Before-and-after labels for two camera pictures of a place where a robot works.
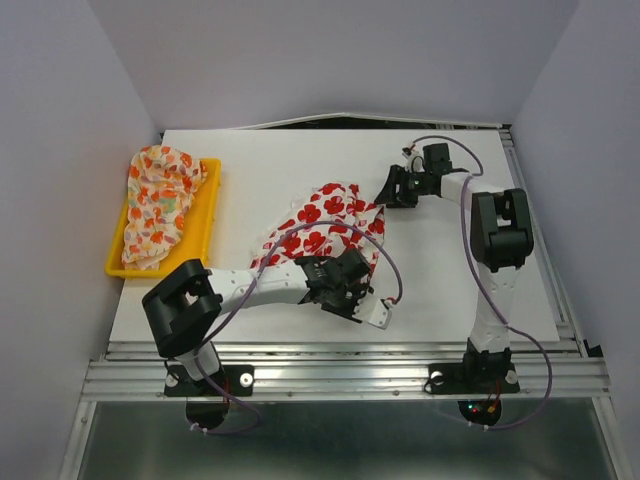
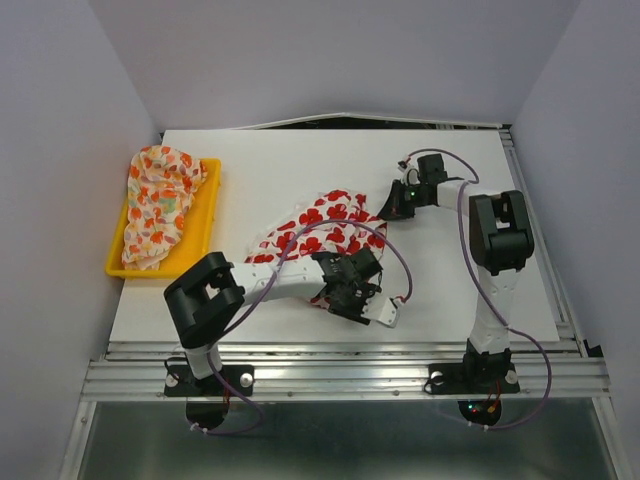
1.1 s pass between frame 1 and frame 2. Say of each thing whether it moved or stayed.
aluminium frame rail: stayed
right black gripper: moved
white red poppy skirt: stayed
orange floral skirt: stayed
